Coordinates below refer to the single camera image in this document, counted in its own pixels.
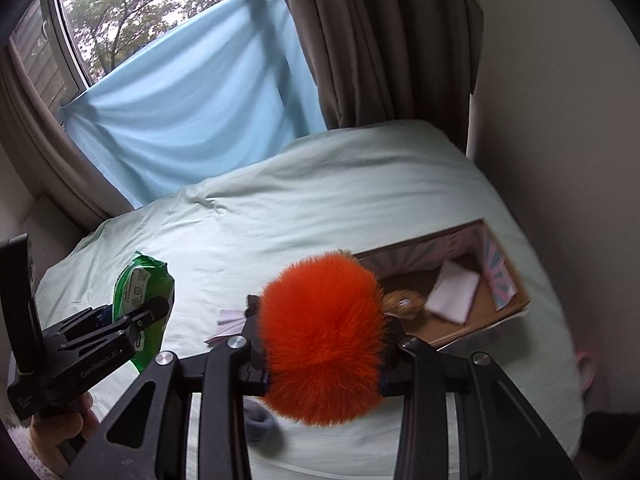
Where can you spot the pink slipper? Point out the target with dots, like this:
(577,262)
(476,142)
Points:
(585,372)

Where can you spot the beige curtain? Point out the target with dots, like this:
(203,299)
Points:
(55,160)

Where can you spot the dark object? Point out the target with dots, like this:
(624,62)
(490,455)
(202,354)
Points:
(610,435)

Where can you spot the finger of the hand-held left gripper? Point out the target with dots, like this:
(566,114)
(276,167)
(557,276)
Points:
(95,316)
(147,312)

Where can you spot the light blue cloth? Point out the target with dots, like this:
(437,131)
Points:
(200,110)

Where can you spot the window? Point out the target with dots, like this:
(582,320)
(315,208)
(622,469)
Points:
(130,15)

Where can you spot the white folded cloth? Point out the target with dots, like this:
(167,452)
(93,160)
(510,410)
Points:
(455,292)

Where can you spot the brown plush toy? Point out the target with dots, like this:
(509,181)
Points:
(402,302)

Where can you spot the pink paper piece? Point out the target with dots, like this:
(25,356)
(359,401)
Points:
(227,325)

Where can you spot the brown curtain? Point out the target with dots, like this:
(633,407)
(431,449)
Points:
(380,40)

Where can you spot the grey fuzzy sock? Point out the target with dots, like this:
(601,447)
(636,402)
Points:
(262,422)

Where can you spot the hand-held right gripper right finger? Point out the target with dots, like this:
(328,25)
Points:
(395,360)

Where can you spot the green wet wipes packet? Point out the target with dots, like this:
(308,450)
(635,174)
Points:
(137,280)

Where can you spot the person's left forearm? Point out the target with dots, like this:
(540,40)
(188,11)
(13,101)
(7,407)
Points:
(25,455)

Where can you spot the cardboard box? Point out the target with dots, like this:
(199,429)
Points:
(480,320)

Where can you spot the person's left hand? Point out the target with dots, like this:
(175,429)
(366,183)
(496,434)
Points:
(60,425)

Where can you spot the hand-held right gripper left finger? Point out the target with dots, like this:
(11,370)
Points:
(250,362)

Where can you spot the orange fluffy pompom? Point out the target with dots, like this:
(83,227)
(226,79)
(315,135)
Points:
(322,340)

